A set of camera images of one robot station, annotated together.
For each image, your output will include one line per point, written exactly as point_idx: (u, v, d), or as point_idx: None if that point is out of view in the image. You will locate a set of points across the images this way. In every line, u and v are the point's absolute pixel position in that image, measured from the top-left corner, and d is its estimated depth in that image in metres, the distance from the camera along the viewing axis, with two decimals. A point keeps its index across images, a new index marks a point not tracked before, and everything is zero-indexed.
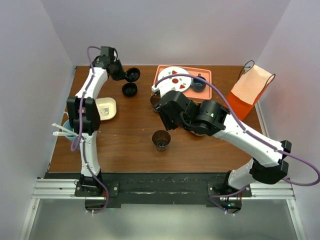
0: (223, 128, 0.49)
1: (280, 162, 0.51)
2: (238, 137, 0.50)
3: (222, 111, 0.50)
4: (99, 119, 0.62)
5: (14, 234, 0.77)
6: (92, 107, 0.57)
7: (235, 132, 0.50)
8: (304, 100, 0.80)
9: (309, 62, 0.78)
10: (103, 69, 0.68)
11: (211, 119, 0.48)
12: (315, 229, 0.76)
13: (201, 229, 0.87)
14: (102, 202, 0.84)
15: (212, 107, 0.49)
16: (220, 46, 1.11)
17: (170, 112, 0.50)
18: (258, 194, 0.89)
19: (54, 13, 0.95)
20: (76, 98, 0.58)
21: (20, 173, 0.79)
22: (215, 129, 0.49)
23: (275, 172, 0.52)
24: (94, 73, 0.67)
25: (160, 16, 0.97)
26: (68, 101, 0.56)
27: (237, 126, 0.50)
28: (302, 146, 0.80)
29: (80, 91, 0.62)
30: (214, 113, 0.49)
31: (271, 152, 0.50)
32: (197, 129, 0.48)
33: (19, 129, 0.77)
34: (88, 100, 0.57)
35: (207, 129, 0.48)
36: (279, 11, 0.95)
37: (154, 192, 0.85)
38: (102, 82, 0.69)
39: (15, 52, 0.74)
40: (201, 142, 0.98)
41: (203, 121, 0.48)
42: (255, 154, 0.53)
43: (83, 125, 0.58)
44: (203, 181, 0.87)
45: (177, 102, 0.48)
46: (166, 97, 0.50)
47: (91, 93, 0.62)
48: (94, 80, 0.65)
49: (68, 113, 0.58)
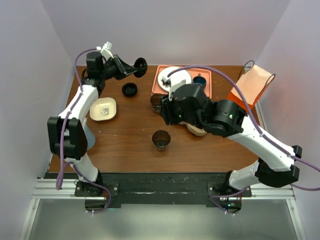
0: (241, 131, 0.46)
1: (292, 168, 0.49)
2: (253, 141, 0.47)
3: (240, 113, 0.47)
4: (85, 141, 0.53)
5: (13, 234, 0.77)
6: (77, 129, 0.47)
7: (251, 136, 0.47)
8: (304, 100, 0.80)
9: (309, 61, 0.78)
10: (93, 86, 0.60)
11: (229, 120, 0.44)
12: (315, 229, 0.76)
13: (201, 229, 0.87)
14: (102, 202, 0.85)
15: (229, 107, 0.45)
16: (219, 46, 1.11)
17: (185, 108, 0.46)
18: (258, 195, 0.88)
19: (54, 13, 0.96)
20: (59, 118, 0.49)
21: (20, 173, 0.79)
22: (232, 130, 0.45)
23: (285, 176, 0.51)
24: (83, 91, 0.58)
25: (159, 16, 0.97)
26: (48, 122, 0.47)
27: (254, 129, 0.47)
28: (302, 146, 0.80)
29: (65, 110, 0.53)
30: (232, 114, 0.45)
31: (284, 157, 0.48)
32: (214, 129, 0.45)
33: (19, 129, 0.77)
34: (73, 121, 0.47)
35: (224, 130, 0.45)
36: (279, 11, 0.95)
37: (154, 192, 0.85)
38: (91, 102, 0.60)
39: (15, 51, 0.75)
40: (201, 142, 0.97)
41: (221, 122, 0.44)
42: (267, 159, 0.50)
43: (66, 151, 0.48)
44: (203, 181, 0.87)
45: (196, 99, 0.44)
46: (182, 92, 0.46)
47: (78, 111, 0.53)
48: (82, 98, 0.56)
49: (48, 137, 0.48)
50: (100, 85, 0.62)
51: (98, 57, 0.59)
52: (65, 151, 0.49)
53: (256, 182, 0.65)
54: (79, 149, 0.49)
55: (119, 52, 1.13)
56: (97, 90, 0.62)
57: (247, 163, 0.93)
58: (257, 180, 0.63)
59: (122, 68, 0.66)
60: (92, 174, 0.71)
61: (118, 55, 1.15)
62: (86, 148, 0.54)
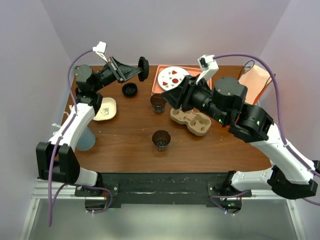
0: (266, 139, 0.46)
1: (311, 182, 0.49)
2: (278, 150, 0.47)
3: (267, 120, 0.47)
4: (78, 165, 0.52)
5: (13, 234, 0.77)
6: (68, 157, 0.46)
7: (275, 145, 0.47)
8: (305, 99, 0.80)
9: (310, 62, 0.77)
10: (89, 106, 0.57)
11: (257, 127, 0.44)
12: (315, 229, 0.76)
13: (201, 229, 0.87)
14: (102, 202, 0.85)
15: (257, 113, 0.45)
16: (220, 46, 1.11)
17: (221, 103, 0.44)
18: (258, 194, 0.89)
19: (54, 13, 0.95)
20: (50, 143, 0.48)
21: (20, 173, 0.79)
22: (258, 137, 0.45)
23: (301, 191, 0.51)
24: (77, 111, 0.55)
25: (159, 16, 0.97)
26: (37, 148, 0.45)
27: (278, 139, 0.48)
28: (302, 146, 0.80)
29: (56, 134, 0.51)
30: (259, 121, 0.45)
31: (304, 170, 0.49)
32: (239, 132, 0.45)
33: (19, 128, 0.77)
34: (64, 148, 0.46)
35: (249, 135, 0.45)
36: (279, 11, 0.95)
37: (154, 192, 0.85)
38: (86, 123, 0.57)
39: (15, 51, 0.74)
40: (201, 142, 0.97)
41: (247, 127, 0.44)
42: (285, 170, 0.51)
43: (56, 177, 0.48)
44: (203, 181, 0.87)
45: (240, 99, 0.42)
46: (228, 86, 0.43)
47: (70, 137, 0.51)
48: (75, 121, 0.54)
49: (37, 163, 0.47)
50: (96, 103, 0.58)
51: (88, 77, 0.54)
52: (55, 177, 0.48)
53: (261, 187, 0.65)
54: (69, 176, 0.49)
55: (119, 51, 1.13)
56: (93, 108, 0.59)
57: (246, 163, 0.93)
58: (266, 187, 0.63)
59: (121, 75, 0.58)
60: (91, 181, 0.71)
61: (118, 54, 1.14)
62: (78, 171, 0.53)
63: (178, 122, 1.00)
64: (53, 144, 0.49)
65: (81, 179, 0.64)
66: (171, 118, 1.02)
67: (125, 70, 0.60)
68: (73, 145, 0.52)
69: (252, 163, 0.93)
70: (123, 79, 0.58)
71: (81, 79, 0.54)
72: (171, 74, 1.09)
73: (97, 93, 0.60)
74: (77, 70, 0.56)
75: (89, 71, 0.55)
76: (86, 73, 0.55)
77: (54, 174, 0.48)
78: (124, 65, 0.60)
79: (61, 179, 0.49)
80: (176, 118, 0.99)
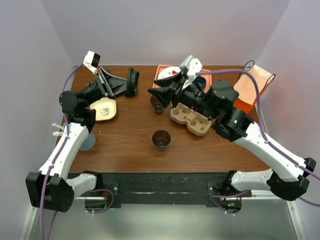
0: (244, 135, 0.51)
1: (301, 178, 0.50)
2: (260, 146, 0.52)
3: (246, 120, 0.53)
4: (71, 191, 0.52)
5: (13, 234, 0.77)
6: (59, 187, 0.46)
7: (256, 141, 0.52)
8: (305, 99, 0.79)
9: (310, 61, 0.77)
10: (82, 126, 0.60)
11: (234, 125, 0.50)
12: (315, 229, 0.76)
13: (201, 230, 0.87)
14: (102, 202, 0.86)
15: (236, 115, 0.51)
16: (220, 46, 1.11)
17: (214, 103, 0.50)
18: (258, 194, 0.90)
19: (54, 12, 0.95)
20: (40, 174, 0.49)
21: (21, 173, 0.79)
22: (236, 135, 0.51)
23: (295, 189, 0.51)
24: (69, 134, 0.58)
25: (159, 15, 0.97)
26: (28, 178, 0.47)
27: (259, 136, 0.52)
28: (303, 146, 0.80)
29: (47, 162, 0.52)
30: (237, 120, 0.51)
31: (291, 166, 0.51)
32: (220, 128, 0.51)
33: (19, 128, 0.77)
34: (54, 178, 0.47)
35: (228, 134, 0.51)
36: (279, 11, 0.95)
37: (154, 192, 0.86)
38: (79, 143, 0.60)
39: (14, 51, 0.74)
40: (202, 142, 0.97)
41: (227, 126, 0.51)
42: (275, 168, 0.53)
43: (48, 205, 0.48)
44: (203, 180, 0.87)
45: (231, 103, 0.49)
46: (222, 90, 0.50)
47: (61, 165, 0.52)
48: (68, 144, 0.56)
49: (29, 193, 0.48)
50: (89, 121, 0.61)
51: (74, 106, 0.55)
52: (48, 206, 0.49)
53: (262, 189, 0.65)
54: (61, 205, 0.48)
55: (119, 51, 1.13)
56: (86, 126, 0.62)
57: (246, 162, 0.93)
58: (264, 188, 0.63)
59: (108, 91, 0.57)
60: (89, 186, 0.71)
61: (118, 55, 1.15)
62: (73, 198, 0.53)
63: (178, 122, 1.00)
64: (43, 174, 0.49)
65: (78, 193, 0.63)
66: (171, 118, 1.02)
67: (116, 83, 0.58)
68: (65, 172, 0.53)
69: (252, 162, 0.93)
70: (110, 94, 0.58)
71: (67, 108, 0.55)
72: (171, 74, 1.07)
73: (89, 111, 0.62)
74: (61, 99, 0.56)
75: (74, 100, 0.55)
76: (71, 103, 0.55)
77: (47, 202, 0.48)
78: (115, 78, 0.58)
79: (54, 207, 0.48)
80: (176, 118, 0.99)
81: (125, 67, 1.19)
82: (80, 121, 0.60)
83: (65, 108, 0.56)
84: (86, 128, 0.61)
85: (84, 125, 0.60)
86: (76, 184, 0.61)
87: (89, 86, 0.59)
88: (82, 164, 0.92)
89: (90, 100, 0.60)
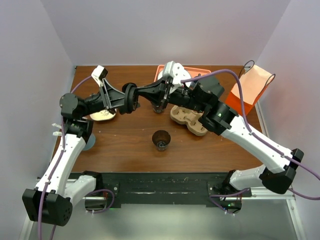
0: (229, 127, 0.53)
1: (287, 168, 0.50)
2: (244, 138, 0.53)
3: (232, 113, 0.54)
4: (69, 203, 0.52)
5: (14, 234, 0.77)
6: (57, 203, 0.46)
7: (240, 133, 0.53)
8: (305, 99, 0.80)
9: (310, 61, 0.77)
10: (78, 137, 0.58)
11: (218, 119, 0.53)
12: (315, 229, 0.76)
13: (202, 230, 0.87)
14: (102, 202, 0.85)
15: (222, 109, 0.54)
16: (220, 46, 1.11)
17: (200, 97, 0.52)
18: (258, 195, 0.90)
19: (54, 13, 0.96)
20: (37, 190, 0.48)
21: (20, 174, 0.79)
22: (221, 128, 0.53)
23: (283, 180, 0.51)
24: (65, 146, 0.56)
25: (159, 15, 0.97)
26: (25, 194, 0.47)
27: (243, 128, 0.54)
28: (303, 146, 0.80)
29: (43, 178, 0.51)
30: (222, 113, 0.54)
31: (277, 156, 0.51)
32: (206, 122, 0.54)
33: (20, 128, 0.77)
34: (51, 194, 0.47)
35: (214, 128, 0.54)
36: (279, 12, 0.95)
37: (154, 192, 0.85)
38: (77, 153, 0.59)
39: (15, 50, 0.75)
40: (202, 142, 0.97)
41: (212, 120, 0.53)
42: (262, 160, 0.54)
43: (47, 219, 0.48)
44: (203, 180, 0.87)
45: (216, 97, 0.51)
46: (208, 84, 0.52)
47: (57, 180, 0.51)
48: (64, 157, 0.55)
49: (26, 209, 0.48)
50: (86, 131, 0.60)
51: (74, 107, 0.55)
52: (47, 220, 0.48)
53: (259, 185, 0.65)
54: (60, 218, 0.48)
55: (119, 51, 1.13)
56: (83, 136, 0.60)
57: (247, 163, 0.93)
58: (260, 184, 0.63)
59: (107, 102, 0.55)
60: (89, 189, 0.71)
61: (118, 55, 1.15)
62: (71, 211, 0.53)
63: (178, 122, 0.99)
64: (40, 190, 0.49)
65: (78, 198, 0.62)
66: (171, 118, 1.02)
67: (116, 96, 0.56)
68: (62, 187, 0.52)
69: (252, 162, 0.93)
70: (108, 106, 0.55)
71: (66, 110, 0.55)
72: None
73: (86, 121, 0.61)
74: (61, 100, 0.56)
75: (75, 102, 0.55)
76: (72, 105, 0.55)
77: (45, 217, 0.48)
78: (116, 91, 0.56)
79: (53, 221, 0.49)
80: (176, 118, 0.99)
81: (125, 67, 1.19)
82: (77, 132, 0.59)
83: (64, 110, 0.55)
84: (82, 138, 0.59)
85: (80, 137, 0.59)
86: (74, 189, 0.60)
87: (92, 96, 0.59)
88: (82, 165, 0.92)
89: (90, 110, 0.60)
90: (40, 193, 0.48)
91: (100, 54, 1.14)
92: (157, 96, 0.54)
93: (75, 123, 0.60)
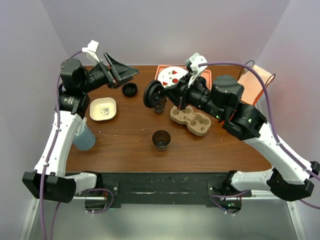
0: (257, 136, 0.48)
1: (306, 182, 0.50)
2: (271, 148, 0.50)
3: (260, 119, 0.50)
4: (71, 179, 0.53)
5: (13, 234, 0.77)
6: (58, 185, 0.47)
7: (268, 142, 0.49)
8: (305, 99, 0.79)
9: (310, 61, 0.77)
10: (73, 114, 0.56)
11: (247, 124, 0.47)
12: (315, 230, 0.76)
13: (202, 230, 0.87)
14: (102, 202, 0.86)
15: (249, 112, 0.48)
16: (220, 46, 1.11)
17: (218, 100, 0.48)
18: (258, 194, 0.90)
19: (54, 13, 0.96)
20: (36, 172, 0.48)
21: (20, 173, 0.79)
22: (249, 134, 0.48)
23: (299, 192, 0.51)
24: (60, 126, 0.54)
25: (159, 15, 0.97)
26: (24, 177, 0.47)
27: (271, 137, 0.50)
28: (303, 146, 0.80)
29: (41, 160, 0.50)
30: (251, 118, 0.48)
31: (299, 170, 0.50)
32: (231, 127, 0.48)
33: (19, 128, 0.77)
34: (51, 177, 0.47)
35: (241, 133, 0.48)
36: (279, 12, 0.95)
37: (154, 192, 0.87)
38: (73, 131, 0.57)
39: (14, 50, 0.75)
40: (202, 142, 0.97)
41: (239, 124, 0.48)
42: (281, 170, 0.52)
43: (51, 197, 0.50)
44: (203, 180, 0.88)
45: (235, 97, 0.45)
46: (225, 84, 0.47)
47: (56, 162, 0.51)
48: (60, 137, 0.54)
49: (29, 190, 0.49)
50: (80, 106, 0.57)
51: (75, 69, 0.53)
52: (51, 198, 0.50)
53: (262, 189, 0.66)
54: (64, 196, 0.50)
55: (119, 51, 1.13)
56: (78, 112, 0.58)
57: (247, 163, 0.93)
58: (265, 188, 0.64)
59: (113, 73, 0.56)
60: (90, 185, 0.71)
61: (118, 54, 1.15)
62: (74, 188, 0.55)
63: (178, 122, 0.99)
64: (39, 172, 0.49)
65: (80, 188, 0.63)
66: (171, 118, 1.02)
67: (120, 69, 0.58)
68: (63, 168, 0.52)
69: (252, 162, 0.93)
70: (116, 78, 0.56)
71: (67, 70, 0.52)
72: (171, 74, 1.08)
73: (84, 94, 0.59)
74: (63, 63, 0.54)
75: (77, 64, 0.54)
76: (74, 66, 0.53)
77: (48, 196, 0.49)
78: (118, 64, 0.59)
79: (57, 199, 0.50)
80: (176, 118, 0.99)
81: None
82: (70, 108, 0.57)
83: (64, 71, 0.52)
84: (77, 115, 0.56)
85: (75, 114, 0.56)
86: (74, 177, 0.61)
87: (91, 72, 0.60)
88: (82, 165, 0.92)
89: (87, 87, 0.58)
90: (40, 175, 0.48)
91: (99, 54, 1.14)
92: (176, 94, 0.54)
93: (67, 98, 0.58)
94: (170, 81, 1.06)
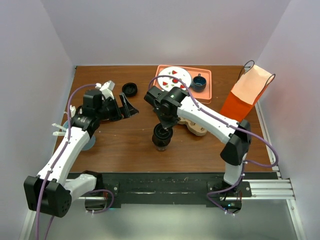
0: (179, 105, 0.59)
1: (231, 136, 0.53)
2: (194, 114, 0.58)
3: (184, 95, 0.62)
4: (69, 193, 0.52)
5: (14, 234, 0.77)
6: (56, 193, 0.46)
7: (190, 109, 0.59)
8: (304, 99, 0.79)
9: (309, 61, 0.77)
10: (83, 131, 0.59)
11: (169, 98, 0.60)
12: (315, 229, 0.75)
13: (202, 230, 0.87)
14: (102, 202, 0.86)
15: (175, 93, 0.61)
16: (220, 46, 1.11)
17: (151, 101, 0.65)
18: (258, 195, 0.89)
19: (54, 13, 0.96)
20: (38, 177, 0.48)
21: (20, 173, 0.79)
22: (173, 105, 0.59)
23: (230, 149, 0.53)
24: (70, 139, 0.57)
25: (159, 15, 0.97)
26: (26, 182, 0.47)
27: (193, 105, 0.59)
28: (302, 145, 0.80)
29: (46, 167, 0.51)
30: (174, 95, 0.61)
31: (222, 126, 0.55)
32: (161, 105, 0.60)
33: (19, 128, 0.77)
34: (52, 183, 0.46)
35: (168, 107, 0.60)
36: (279, 11, 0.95)
37: (154, 192, 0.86)
38: (81, 146, 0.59)
39: (15, 50, 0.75)
40: (202, 142, 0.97)
41: (165, 101, 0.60)
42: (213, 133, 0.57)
43: (45, 208, 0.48)
44: (203, 181, 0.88)
45: (150, 92, 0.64)
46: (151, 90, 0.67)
47: (59, 170, 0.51)
48: (67, 149, 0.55)
49: (26, 197, 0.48)
50: (91, 125, 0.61)
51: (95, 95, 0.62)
52: (45, 209, 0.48)
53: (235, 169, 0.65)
54: (59, 210, 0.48)
55: (119, 51, 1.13)
56: (88, 131, 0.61)
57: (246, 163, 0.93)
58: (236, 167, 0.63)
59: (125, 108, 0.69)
60: (89, 187, 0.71)
61: (118, 54, 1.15)
62: (70, 203, 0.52)
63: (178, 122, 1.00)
64: (42, 178, 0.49)
65: (77, 195, 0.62)
66: None
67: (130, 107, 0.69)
68: (64, 177, 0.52)
69: None
70: (126, 113, 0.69)
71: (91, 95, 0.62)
72: (171, 74, 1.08)
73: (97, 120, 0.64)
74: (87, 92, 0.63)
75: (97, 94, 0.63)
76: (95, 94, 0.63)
77: (43, 206, 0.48)
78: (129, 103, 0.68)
79: (51, 211, 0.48)
80: None
81: (125, 67, 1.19)
82: (82, 125, 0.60)
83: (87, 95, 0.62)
84: (87, 133, 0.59)
85: (85, 130, 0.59)
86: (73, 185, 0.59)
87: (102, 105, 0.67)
88: (82, 165, 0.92)
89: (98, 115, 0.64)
90: (41, 182, 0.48)
91: (100, 54, 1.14)
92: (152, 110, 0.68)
93: (81, 117, 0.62)
94: (170, 81, 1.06)
